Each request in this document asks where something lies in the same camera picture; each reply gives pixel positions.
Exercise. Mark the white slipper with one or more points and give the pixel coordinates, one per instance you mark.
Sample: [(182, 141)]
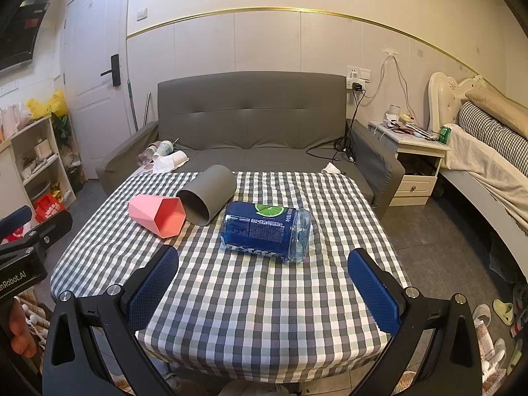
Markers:
[(481, 314)]

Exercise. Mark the white bed headboard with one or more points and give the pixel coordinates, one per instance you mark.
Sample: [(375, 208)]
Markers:
[(445, 99)]

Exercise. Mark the white nightstand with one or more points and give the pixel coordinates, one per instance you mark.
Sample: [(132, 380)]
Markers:
[(416, 165)]

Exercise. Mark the pink faceted cup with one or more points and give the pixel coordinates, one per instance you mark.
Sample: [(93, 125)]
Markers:
[(159, 214)]

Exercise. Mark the beige bed sheet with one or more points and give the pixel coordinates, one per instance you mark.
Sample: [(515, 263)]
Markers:
[(482, 165)]

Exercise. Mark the white bed frame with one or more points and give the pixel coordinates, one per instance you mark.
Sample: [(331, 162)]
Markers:
[(466, 198)]

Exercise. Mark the yellow plastic bag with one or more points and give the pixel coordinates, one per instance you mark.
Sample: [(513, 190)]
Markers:
[(49, 105)]

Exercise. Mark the white light switch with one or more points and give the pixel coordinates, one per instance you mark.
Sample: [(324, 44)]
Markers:
[(141, 13)]

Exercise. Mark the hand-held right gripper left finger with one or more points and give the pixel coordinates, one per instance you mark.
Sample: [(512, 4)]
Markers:
[(151, 286)]

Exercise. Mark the white door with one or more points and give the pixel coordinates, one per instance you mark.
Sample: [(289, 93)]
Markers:
[(93, 123)]

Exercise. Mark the black charger plug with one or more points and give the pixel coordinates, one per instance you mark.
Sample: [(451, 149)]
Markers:
[(357, 88)]

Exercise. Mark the pale pink kettle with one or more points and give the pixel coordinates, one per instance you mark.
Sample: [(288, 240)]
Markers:
[(10, 119)]

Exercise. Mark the green can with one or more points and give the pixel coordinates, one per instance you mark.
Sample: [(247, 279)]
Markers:
[(444, 135)]

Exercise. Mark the red box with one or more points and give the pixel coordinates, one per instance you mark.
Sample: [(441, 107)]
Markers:
[(48, 208)]

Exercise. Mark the dark checked blanket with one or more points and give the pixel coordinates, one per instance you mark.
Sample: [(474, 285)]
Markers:
[(491, 132)]

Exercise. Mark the green slipper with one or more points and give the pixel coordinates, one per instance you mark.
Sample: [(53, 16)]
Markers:
[(504, 311)]

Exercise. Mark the white storage shelf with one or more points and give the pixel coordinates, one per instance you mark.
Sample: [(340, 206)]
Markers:
[(49, 165)]

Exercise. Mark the grey checked tablecloth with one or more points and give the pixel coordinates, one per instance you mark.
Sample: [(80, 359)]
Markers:
[(268, 301)]

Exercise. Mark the metal pole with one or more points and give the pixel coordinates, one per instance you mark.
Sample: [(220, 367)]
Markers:
[(146, 107)]

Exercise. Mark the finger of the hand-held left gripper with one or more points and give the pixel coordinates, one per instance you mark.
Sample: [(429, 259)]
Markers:
[(14, 218), (51, 229)]

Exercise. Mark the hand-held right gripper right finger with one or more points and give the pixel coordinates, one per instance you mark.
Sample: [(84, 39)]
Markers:
[(374, 293)]

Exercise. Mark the white tissue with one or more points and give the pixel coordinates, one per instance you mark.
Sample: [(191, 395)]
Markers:
[(332, 169)]

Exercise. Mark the black door lock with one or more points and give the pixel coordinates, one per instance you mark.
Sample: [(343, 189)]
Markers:
[(114, 70)]

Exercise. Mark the white wall socket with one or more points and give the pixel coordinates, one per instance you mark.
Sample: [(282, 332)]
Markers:
[(358, 74)]

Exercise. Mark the beige pillow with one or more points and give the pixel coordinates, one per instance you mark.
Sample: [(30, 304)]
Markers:
[(499, 109)]

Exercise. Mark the grey sofa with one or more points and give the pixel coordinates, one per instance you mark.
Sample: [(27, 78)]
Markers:
[(247, 123)]

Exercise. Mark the white jar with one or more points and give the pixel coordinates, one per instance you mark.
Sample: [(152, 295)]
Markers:
[(393, 112)]

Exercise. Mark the clear cup with blue label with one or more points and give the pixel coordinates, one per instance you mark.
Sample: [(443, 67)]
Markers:
[(255, 229)]

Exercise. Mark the black range hood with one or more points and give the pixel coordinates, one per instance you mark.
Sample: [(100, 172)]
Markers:
[(22, 33)]

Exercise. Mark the paper cup with straw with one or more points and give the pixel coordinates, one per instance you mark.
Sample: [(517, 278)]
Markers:
[(165, 149)]

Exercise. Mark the grey round cup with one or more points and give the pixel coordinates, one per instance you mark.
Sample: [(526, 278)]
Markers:
[(210, 187)]

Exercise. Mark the person's left hand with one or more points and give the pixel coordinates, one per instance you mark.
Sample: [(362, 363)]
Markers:
[(22, 326)]

